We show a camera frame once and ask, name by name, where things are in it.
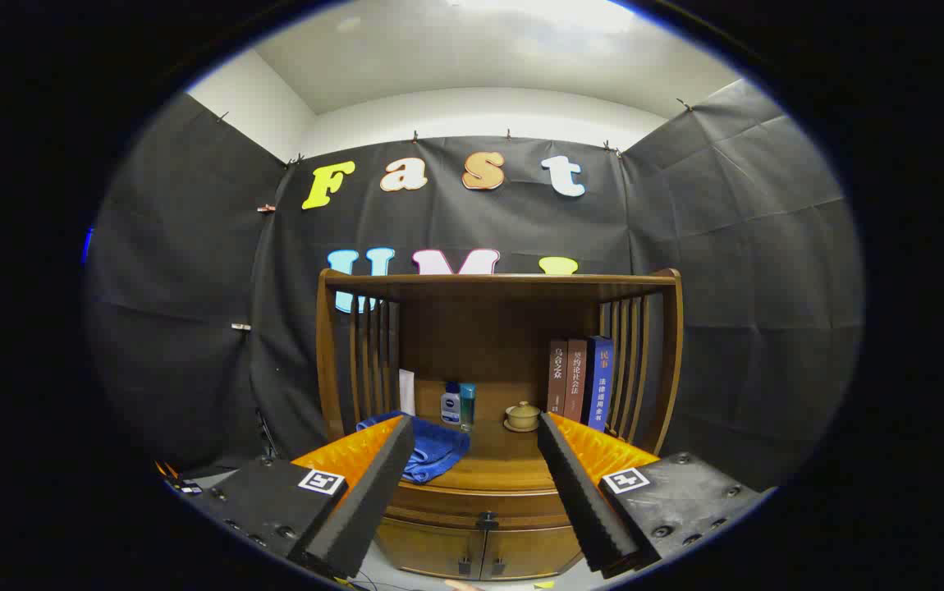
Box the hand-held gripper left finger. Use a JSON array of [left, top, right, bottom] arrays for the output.
[[167, 415, 417, 580]]

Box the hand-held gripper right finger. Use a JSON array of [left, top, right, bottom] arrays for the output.
[[536, 410, 777, 580]]

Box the wooden drawer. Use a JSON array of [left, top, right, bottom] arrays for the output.
[[382, 483, 580, 533]]

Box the wooden cabinet door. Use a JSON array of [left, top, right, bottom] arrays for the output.
[[373, 519, 485, 582], [480, 525, 584, 580]]

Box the wooden countertop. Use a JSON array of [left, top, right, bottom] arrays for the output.
[[390, 420, 559, 493]]

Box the wooden cabinet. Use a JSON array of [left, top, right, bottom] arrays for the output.
[[314, 268, 684, 582]]

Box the blue folded towel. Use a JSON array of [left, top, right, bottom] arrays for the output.
[[355, 410, 471, 485]]

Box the reddish brown book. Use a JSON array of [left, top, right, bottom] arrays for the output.
[[565, 338, 589, 424]]

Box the blue book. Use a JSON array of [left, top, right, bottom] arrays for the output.
[[583, 335, 616, 433]]

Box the dark brown book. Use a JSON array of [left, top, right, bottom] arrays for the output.
[[547, 340, 569, 415]]

